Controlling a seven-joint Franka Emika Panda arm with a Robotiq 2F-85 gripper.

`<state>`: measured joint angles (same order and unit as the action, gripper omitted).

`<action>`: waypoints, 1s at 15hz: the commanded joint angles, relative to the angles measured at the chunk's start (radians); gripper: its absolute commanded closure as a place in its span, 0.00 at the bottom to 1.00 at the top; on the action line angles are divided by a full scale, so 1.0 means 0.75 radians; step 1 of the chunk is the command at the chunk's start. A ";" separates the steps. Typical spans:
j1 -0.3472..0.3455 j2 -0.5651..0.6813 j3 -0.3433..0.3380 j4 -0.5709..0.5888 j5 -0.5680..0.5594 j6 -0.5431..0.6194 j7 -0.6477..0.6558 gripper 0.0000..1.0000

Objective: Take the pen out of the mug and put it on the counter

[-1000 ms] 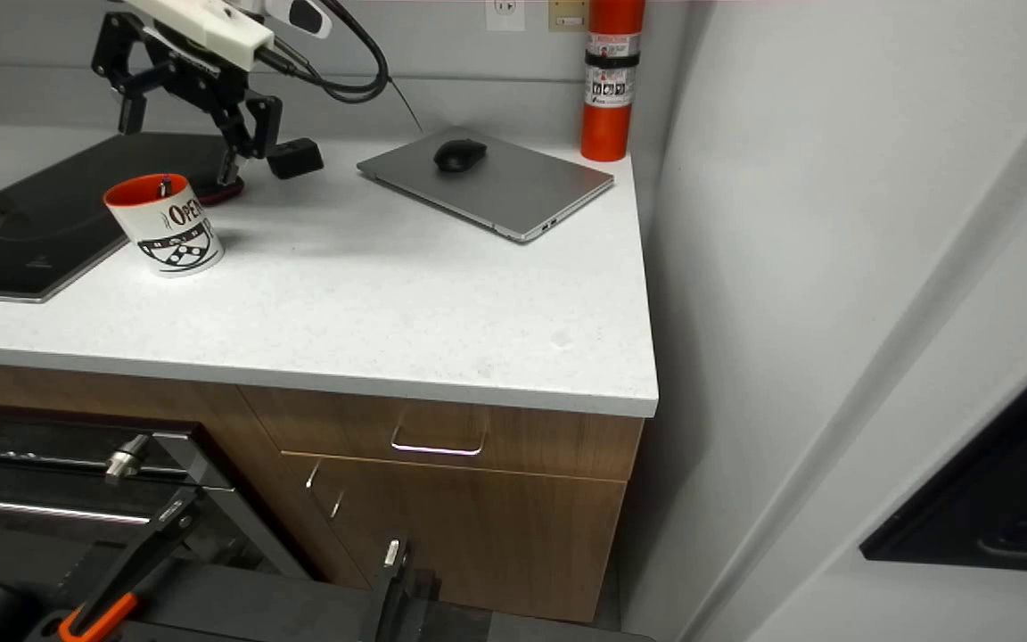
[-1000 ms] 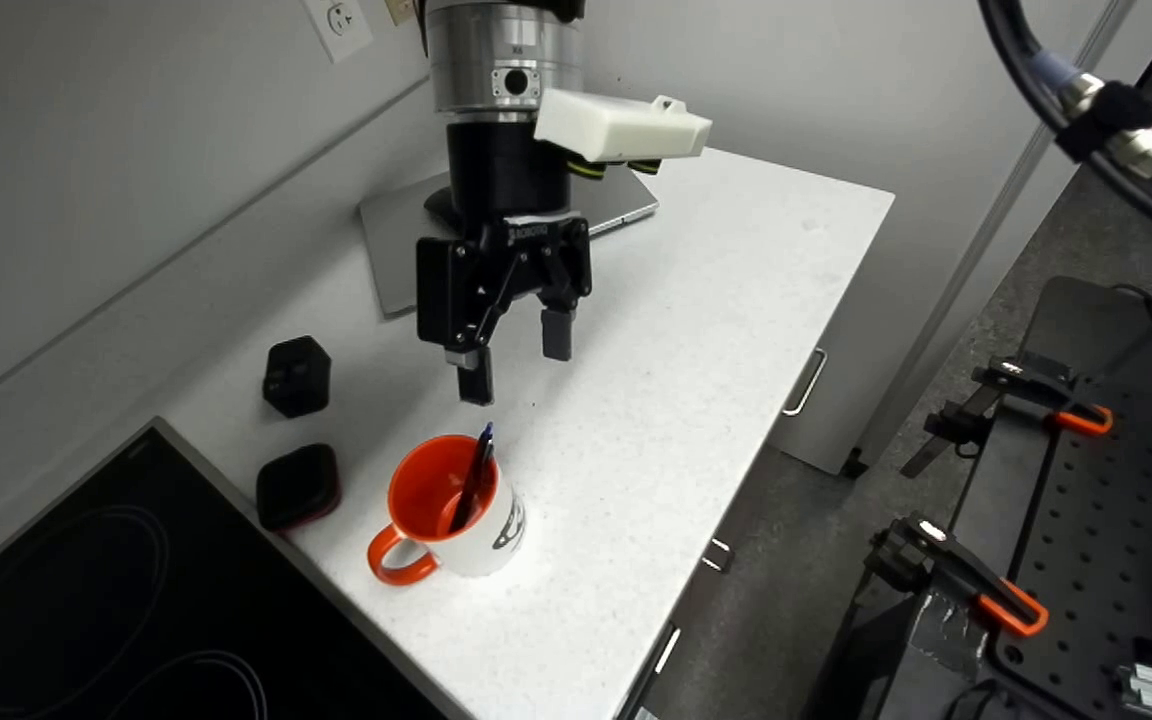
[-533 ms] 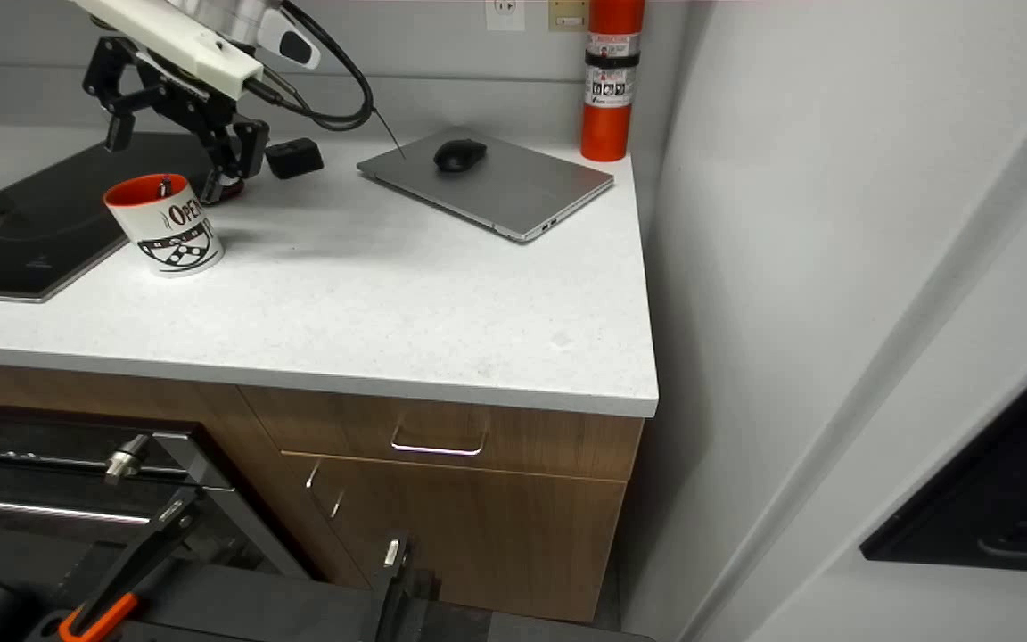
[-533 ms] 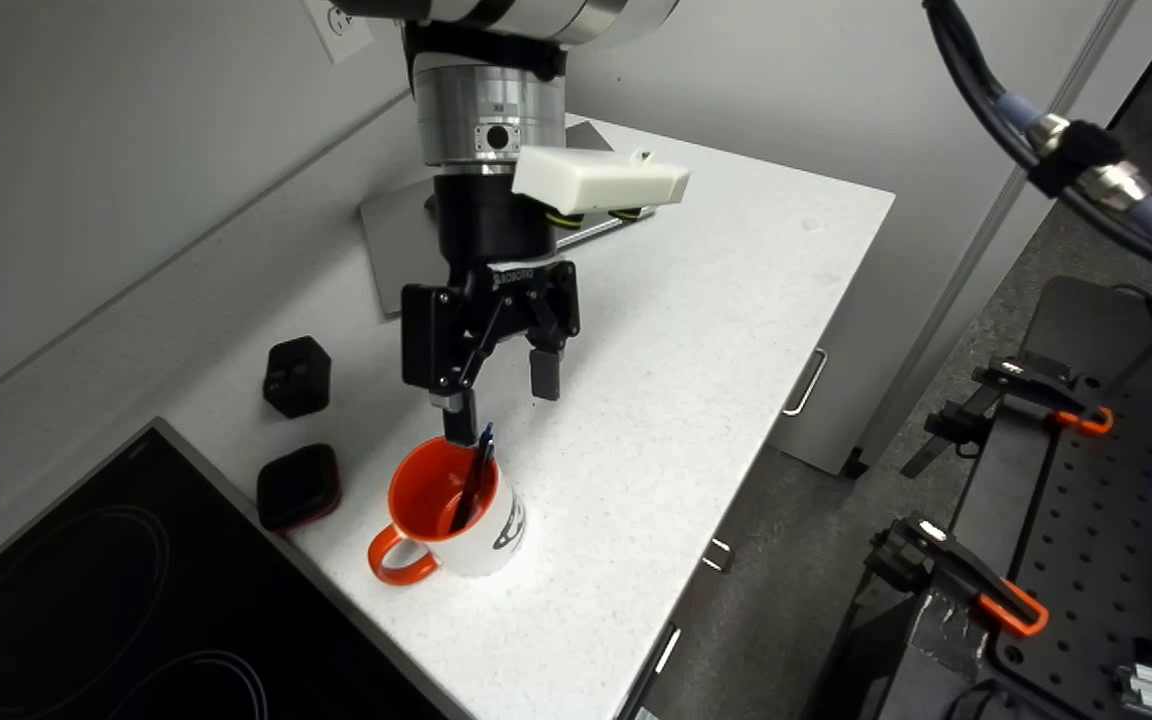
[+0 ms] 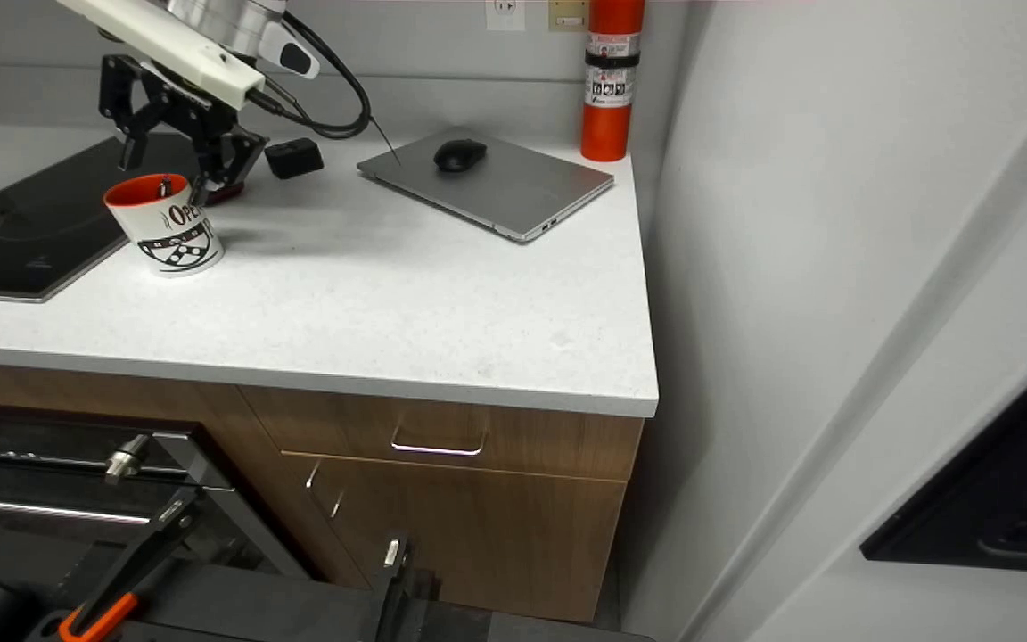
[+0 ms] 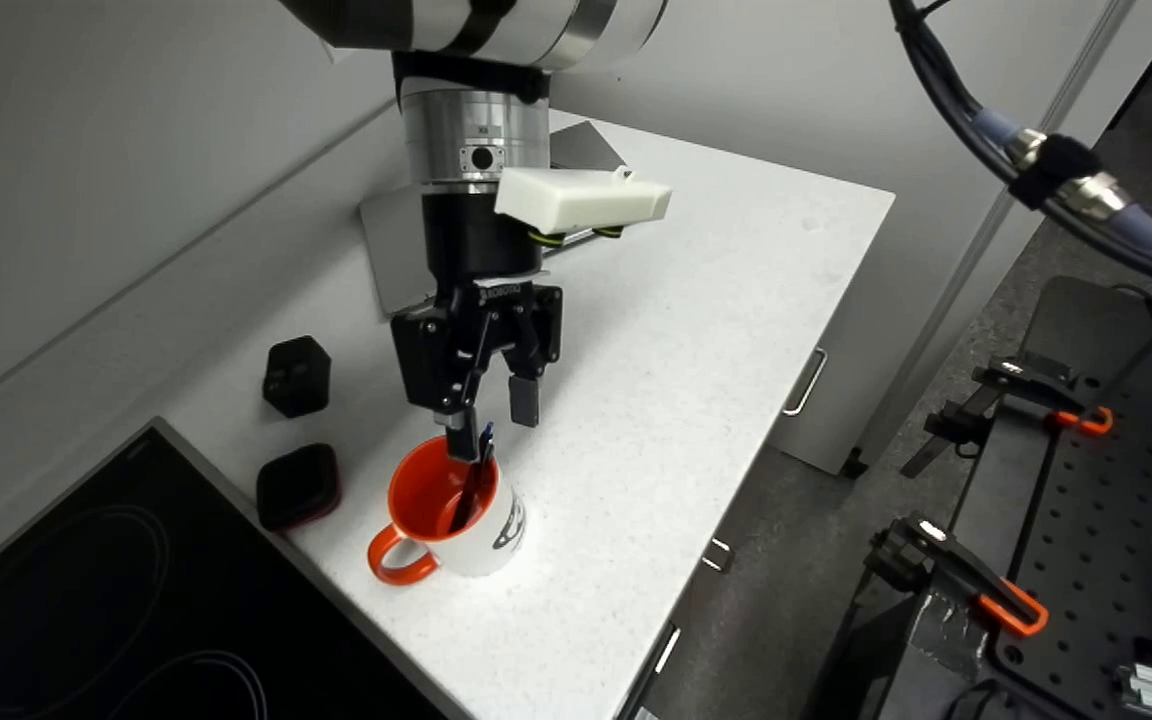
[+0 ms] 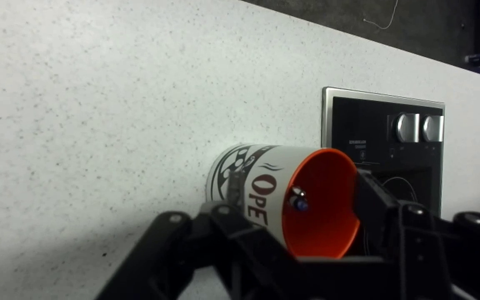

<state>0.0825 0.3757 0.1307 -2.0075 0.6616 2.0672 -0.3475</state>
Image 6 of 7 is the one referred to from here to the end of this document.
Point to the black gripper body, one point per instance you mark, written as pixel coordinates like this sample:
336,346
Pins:
471,242

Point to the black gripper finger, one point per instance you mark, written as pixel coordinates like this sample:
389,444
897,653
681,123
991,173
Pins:
463,360
530,341

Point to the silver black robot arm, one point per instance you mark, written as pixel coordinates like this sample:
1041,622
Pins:
477,123

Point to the dark pen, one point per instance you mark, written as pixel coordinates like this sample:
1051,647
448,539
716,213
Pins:
464,505

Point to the white mug orange inside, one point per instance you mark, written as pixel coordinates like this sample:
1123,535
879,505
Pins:
471,535

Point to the grey closed laptop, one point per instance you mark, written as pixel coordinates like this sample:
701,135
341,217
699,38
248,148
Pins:
394,254

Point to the black hexagonal box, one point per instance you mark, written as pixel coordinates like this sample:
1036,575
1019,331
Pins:
298,378

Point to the black square case red edge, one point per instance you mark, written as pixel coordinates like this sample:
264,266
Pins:
298,487

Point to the black glass cooktop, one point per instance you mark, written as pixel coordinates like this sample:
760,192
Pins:
136,601

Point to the black perforated robot table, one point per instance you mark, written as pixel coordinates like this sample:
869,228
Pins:
1097,535

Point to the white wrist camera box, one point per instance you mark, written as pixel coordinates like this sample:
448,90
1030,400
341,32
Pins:
583,200

